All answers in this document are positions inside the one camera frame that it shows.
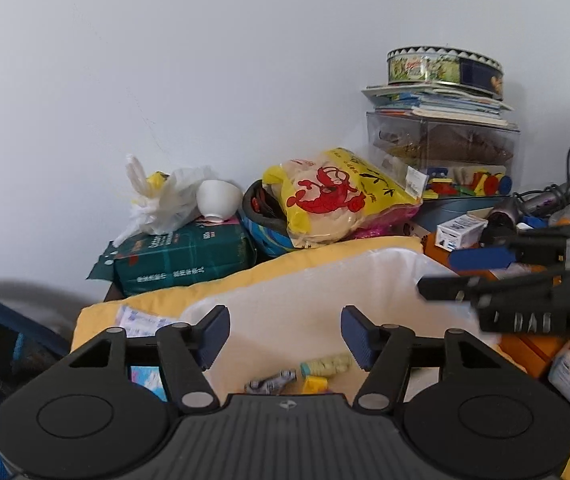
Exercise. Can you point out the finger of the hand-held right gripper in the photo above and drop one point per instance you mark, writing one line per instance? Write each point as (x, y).
(480, 259)
(445, 289)

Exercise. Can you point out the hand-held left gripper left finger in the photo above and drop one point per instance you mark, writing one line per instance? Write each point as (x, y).
(215, 332)

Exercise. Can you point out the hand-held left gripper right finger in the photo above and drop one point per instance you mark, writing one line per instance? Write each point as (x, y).
(357, 335)

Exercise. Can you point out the pale yellow toy brick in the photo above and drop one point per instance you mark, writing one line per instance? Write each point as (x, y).
(327, 365)

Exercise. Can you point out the square yellow toy brick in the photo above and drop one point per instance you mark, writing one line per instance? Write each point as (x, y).
(315, 385)

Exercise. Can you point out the white plastic bin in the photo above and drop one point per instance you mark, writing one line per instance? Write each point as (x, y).
(315, 285)

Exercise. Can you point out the small white carton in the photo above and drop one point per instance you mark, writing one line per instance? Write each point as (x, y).
(460, 230)

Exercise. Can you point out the orange box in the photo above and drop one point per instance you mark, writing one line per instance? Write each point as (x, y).
(530, 355)

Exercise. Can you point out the dark blue plastic tray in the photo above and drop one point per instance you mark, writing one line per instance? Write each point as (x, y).
(445, 207)

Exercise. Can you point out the white paper sachets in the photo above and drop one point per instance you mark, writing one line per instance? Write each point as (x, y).
(140, 320)

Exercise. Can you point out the pile of colourful wooden blocks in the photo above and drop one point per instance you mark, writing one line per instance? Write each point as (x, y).
(480, 182)

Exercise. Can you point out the grey hair dryer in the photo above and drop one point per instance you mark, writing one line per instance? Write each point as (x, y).
(535, 202)

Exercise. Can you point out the light blue card box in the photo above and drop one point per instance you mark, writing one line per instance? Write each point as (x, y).
(147, 377)

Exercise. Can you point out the green wipes pack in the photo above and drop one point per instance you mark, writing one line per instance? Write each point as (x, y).
(185, 255)

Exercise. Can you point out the pink plastic bag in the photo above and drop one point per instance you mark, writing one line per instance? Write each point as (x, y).
(380, 227)

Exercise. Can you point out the white paper tag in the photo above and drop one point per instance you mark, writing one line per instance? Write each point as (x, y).
(416, 181)

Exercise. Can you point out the black and blue helmet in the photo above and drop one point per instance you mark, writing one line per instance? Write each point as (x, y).
(265, 240)

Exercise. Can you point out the yellow cloth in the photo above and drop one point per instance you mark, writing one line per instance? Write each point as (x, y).
(100, 320)

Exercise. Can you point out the clear plastic drawer organizer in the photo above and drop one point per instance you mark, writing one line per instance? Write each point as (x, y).
(445, 142)

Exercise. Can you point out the white bowl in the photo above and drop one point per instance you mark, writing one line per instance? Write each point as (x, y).
(217, 197)

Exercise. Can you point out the white plastic bag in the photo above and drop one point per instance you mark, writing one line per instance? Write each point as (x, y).
(175, 200)

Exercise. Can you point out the yellow bag with red lobster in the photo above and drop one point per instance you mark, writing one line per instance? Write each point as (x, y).
(330, 195)

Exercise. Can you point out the stack of picture books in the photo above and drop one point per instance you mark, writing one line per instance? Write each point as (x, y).
(440, 105)

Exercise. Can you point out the round printed tin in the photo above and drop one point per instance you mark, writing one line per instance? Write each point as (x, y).
(430, 67)

